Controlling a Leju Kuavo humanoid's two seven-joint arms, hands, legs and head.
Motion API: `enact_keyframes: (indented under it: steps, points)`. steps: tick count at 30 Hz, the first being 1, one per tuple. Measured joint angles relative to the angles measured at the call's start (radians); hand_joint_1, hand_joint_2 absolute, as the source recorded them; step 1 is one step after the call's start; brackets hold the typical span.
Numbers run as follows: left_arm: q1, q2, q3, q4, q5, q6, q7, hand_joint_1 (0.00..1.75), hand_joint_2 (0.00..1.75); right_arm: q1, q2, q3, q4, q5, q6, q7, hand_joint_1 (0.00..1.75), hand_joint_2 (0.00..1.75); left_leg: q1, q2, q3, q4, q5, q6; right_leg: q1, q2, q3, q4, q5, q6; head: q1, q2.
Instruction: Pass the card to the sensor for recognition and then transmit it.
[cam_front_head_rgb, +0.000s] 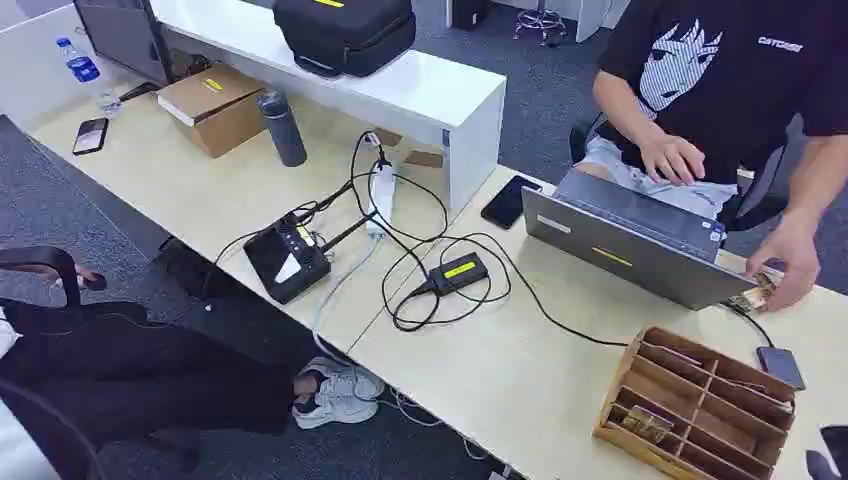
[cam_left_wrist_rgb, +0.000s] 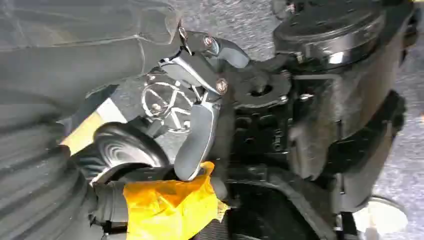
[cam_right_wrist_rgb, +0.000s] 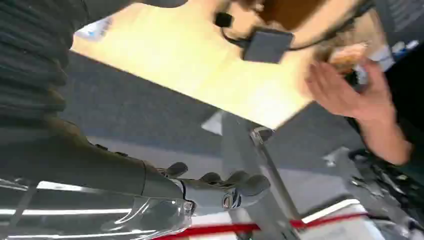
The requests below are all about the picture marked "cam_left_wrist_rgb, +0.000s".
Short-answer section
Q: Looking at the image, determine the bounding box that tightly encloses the white round disc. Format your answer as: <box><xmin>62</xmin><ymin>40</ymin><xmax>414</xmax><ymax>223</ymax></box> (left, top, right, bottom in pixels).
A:
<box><xmin>352</xmin><ymin>196</ymin><xmax>410</xmax><ymax>237</ymax></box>

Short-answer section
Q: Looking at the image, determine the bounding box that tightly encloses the ribbed grey left arm sleeve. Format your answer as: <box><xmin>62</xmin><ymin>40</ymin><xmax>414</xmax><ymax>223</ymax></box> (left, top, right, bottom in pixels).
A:
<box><xmin>0</xmin><ymin>107</ymin><xmax>105</xmax><ymax>240</ymax></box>

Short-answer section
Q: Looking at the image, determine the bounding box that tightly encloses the yellow and white strip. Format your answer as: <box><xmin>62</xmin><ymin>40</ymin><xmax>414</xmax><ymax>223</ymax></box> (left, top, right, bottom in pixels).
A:
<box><xmin>60</xmin><ymin>98</ymin><xmax>129</xmax><ymax>156</ymax></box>

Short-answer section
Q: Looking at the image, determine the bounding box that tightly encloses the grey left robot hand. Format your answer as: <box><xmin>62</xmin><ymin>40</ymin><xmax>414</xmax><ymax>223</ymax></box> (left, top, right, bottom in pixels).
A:
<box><xmin>0</xmin><ymin>0</ymin><xmax>251</xmax><ymax>240</ymax></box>

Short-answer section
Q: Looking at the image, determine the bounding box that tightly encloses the black robot leg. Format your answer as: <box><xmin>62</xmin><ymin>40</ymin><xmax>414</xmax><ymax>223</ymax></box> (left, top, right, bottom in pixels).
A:
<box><xmin>211</xmin><ymin>0</ymin><xmax>419</xmax><ymax>240</ymax></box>

